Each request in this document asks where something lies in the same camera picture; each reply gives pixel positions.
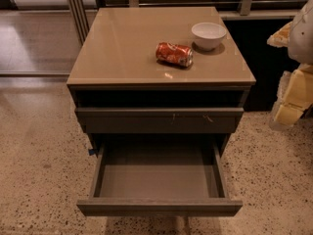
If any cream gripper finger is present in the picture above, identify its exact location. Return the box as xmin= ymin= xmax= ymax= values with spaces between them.
xmin=267 ymin=23 xmax=291 ymax=48
xmin=269 ymin=64 xmax=313 ymax=130

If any red coke can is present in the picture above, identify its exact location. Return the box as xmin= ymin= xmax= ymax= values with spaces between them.
xmin=156 ymin=42 xmax=193 ymax=68

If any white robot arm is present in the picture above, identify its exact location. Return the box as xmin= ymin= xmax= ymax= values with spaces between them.
xmin=267 ymin=0 xmax=313 ymax=131

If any grey drawer cabinet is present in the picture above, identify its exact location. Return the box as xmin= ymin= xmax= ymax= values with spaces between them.
xmin=67 ymin=7 xmax=255 ymax=151

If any closed grey top drawer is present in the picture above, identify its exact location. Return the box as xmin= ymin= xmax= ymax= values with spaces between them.
xmin=75 ymin=108 xmax=244 ymax=134

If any open grey middle drawer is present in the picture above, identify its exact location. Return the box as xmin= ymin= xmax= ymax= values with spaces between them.
xmin=77 ymin=141 xmax=243 ymax=216

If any white ceramic bowl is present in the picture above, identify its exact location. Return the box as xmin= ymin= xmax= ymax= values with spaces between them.
xmin=192 ymin=23 xmax=227 ymax=51

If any blue tape piece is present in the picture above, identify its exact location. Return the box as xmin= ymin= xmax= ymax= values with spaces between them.
xmin=88 ymin=149 xmax=96 ymax=156

